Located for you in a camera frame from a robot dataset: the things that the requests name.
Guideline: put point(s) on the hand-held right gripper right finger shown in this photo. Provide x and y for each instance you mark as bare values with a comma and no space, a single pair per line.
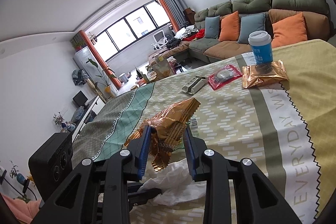
190,155

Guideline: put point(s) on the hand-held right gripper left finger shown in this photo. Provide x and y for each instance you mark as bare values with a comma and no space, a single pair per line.
144,153

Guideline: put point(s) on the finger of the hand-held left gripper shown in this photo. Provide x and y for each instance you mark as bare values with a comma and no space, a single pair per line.
141,193

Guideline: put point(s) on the white tissue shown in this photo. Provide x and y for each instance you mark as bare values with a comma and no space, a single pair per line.
178,187

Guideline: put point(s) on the gold snack wrapper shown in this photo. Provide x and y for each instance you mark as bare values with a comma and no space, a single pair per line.
170,121

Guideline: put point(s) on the person's left forearm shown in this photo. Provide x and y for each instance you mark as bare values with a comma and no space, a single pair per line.
18,209

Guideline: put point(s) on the small clear wrapper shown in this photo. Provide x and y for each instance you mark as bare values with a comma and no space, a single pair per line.
193,124

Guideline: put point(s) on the blue vase with plant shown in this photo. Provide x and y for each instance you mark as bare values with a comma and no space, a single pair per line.
20,177

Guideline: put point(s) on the black metal plant stand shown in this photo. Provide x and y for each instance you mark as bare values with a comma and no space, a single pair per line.
26,184

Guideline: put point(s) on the blue white porcelain jar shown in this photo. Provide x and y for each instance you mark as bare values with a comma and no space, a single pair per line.
70,125

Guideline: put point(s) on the small plant in blue vase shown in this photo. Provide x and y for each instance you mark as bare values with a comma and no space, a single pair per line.
59,119

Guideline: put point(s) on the blue patterned bag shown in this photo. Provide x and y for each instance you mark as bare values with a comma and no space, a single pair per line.
79,113

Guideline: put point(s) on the green patterned tablecloth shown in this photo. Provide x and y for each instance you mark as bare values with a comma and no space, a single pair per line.
236,121

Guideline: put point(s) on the white black TV cabinet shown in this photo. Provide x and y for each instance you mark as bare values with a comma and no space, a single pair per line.
90,111

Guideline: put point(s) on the black monitor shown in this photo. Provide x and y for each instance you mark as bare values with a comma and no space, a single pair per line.
79,98

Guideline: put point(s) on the grey white snack packet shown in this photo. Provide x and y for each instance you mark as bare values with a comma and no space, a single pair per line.
194,85

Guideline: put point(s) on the group of glass jars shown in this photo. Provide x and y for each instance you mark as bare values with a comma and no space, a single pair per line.
160,69

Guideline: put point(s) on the red clear packet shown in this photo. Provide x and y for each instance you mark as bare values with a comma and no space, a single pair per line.
224,77

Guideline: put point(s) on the tall green potted plant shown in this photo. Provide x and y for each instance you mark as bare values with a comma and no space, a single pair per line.
103,77

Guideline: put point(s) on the dark patterned cloth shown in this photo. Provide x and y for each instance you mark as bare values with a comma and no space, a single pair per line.
79,77

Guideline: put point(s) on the white refrigerator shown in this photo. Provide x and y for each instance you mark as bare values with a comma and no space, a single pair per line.
82,58

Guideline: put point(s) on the flat gold snack packet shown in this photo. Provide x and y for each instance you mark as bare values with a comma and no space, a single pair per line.
265,77

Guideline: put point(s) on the white office chair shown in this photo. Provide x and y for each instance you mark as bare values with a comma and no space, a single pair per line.
159,40

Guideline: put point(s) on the pile of clothes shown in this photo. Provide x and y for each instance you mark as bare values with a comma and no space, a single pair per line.
183,35

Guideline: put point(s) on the red cloth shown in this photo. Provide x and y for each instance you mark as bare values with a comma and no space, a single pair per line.
200,33

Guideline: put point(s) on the large window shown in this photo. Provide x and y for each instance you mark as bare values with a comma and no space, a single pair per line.
131,27

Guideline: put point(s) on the blue white paper cup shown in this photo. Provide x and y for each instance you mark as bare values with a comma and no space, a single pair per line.
261,50

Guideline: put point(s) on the blue cushion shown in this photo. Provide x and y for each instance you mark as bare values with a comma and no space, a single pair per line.
252,28
212,27

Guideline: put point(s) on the orange cushion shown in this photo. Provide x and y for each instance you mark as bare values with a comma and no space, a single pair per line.
229,27
290,31

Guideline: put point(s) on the brown wooden cabinet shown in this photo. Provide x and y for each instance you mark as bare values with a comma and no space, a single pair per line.
189,16

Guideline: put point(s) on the orange grey curtain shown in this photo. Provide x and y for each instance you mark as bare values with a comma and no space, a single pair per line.
168,3

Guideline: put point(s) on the green brown sofa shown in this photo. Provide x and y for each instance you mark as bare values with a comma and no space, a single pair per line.
252,1

